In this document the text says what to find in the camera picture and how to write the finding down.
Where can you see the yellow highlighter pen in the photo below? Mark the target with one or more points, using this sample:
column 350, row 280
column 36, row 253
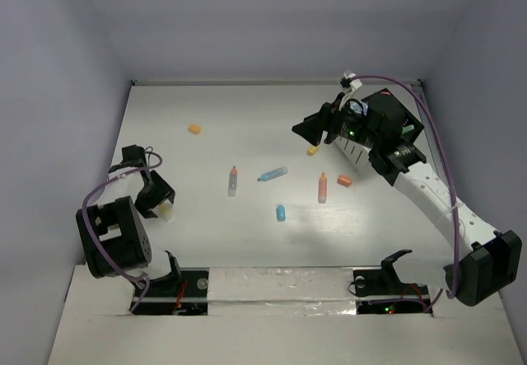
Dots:
column 166, row 212

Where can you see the black container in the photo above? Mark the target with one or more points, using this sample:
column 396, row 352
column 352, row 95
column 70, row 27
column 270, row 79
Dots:
column 408, row 126

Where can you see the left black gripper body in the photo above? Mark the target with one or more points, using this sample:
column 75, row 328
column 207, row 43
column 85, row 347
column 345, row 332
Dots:
column 151, row 175

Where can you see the orange pencil shaped pen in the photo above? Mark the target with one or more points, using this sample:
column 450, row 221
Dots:
column 322, row 189

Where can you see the dark orange eraser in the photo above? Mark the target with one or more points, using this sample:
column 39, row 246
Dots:
column 344, row 180

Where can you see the orange tip white pen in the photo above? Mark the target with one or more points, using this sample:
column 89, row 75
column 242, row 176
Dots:
column 232, row 183

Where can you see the white slotted container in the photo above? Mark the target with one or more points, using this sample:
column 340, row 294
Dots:
column 356, row 154

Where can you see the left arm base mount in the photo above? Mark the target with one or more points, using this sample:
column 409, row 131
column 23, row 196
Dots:
column 181, row 292

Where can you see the blue highlighter pen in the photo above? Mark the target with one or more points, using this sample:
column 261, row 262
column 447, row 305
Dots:
column 274, row 174

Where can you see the blue eraser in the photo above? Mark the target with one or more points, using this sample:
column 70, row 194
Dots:
column 281, row 213

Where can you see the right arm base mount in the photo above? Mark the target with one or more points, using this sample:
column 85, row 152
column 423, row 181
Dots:
column 379, row 290

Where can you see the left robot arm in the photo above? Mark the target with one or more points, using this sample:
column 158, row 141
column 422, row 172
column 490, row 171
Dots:
column 109, row 222

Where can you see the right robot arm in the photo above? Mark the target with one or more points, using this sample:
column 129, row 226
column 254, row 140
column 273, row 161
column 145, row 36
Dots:
column 485, row 260

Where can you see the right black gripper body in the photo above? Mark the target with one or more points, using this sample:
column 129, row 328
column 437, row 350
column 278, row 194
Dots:
column 344, row 124

